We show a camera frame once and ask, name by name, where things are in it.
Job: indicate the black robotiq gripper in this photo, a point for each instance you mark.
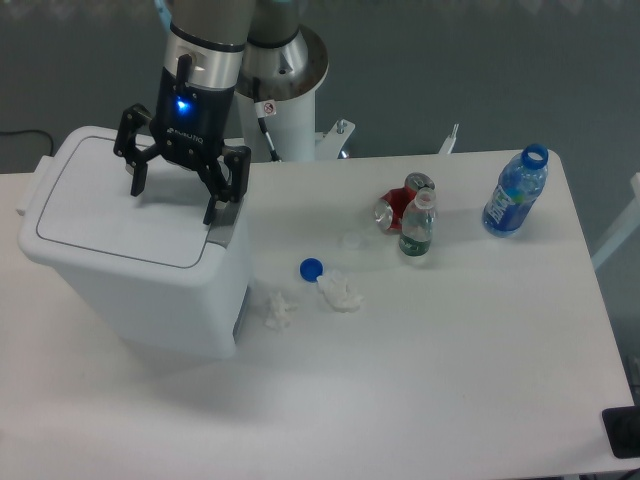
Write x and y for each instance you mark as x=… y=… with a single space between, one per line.
x=188 y=128

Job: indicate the white trash can lid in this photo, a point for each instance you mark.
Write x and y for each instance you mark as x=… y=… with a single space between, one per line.
x=90 y=207

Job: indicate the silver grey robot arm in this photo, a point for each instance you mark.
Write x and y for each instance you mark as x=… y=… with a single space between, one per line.
x=239 y=79

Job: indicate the white plastic trash can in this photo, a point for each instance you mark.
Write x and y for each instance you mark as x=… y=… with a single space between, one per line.
x=195 y=310

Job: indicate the blue bottle cap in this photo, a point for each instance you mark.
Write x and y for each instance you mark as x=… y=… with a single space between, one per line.
x=310 y=269

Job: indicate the clear plastic bottle cap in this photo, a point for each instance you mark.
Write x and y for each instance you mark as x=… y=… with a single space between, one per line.
x=351 y=241

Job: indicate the crushed red soda can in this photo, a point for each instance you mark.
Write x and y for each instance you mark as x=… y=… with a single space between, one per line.
x=389 y=208

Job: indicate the crumpled white tissue left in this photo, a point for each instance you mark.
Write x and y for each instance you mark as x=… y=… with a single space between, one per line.
x=280 y=312

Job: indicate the crumpled white tissue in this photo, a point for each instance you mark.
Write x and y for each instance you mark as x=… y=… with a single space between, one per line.
x=280 y=312
x=338 y=292

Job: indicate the crumpled white tissue right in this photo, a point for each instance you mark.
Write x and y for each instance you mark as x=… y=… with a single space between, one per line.
x=338 y=292

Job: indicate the clear green label bottle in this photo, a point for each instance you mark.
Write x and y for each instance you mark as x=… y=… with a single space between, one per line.
x=417 y=223

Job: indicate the blue plastic drink bottle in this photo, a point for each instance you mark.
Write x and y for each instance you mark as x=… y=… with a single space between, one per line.
x=519 y=185

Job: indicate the black device at edge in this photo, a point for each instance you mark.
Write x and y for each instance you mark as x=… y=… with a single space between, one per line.
x=622 y=429

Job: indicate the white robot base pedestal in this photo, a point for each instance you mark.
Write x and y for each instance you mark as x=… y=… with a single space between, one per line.
x=288 y=129

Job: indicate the white frame at right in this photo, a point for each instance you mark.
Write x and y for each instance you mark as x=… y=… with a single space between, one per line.
x=625 y=224

